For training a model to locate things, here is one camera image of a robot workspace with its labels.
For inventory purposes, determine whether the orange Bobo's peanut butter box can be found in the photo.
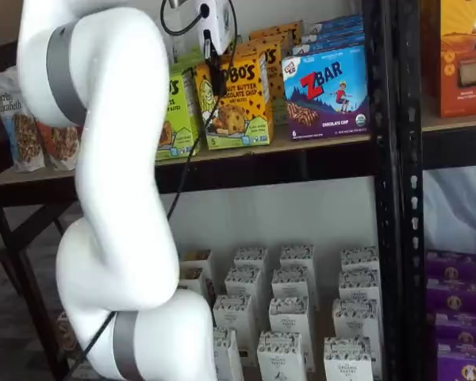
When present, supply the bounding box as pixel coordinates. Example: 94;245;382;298
193;46;271;151
257;37;283;130
248;20;303;48

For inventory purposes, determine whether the purple snack box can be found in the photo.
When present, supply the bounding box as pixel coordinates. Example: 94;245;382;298
436;343;476;381
425;277;476;315
433;310;476;347
425;249;476;283

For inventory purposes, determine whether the orange Purely Elizabeth granola bag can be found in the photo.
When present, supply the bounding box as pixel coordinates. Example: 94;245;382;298
34;118;83;171

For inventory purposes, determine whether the white carton with colourful print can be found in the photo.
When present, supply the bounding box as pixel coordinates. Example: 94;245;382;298
177;267;205;298
178;248;213;275

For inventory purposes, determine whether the black metal shelf rack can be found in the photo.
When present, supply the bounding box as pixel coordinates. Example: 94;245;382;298
0;0;400;381
396;0;476;381

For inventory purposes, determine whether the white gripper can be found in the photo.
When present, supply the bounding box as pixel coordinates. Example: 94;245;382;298
197;0;236;97

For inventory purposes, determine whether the white patterned carton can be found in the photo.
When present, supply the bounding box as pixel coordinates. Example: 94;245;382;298
280;244;315;275
233;247;270;275
212;327;245;381
323;336;374;381
271;267;309;303
225;265;262;303
340;246;380;275
332;298;382;343
213;294;252;339
337;269;382;305
256;331;303;381
268;296;311;339

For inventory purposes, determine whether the blue Zbar chocolate chip box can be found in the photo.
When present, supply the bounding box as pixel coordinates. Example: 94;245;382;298
281;44;370;140
309;13;363;35
301;23;365;44
292;33;366;57

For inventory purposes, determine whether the green Bobo's apple pie box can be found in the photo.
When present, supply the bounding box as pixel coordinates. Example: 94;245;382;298
172;44;207;75
155;66;202;162

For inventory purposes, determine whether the large orange snack box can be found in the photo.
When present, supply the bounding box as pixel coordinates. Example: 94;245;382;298
420;0;476;119

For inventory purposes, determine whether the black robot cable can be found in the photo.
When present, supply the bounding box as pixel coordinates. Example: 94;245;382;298
78;0;240;360

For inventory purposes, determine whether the blue Purely Elizabeth granola bag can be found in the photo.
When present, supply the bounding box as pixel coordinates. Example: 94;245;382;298
0;66;45;174

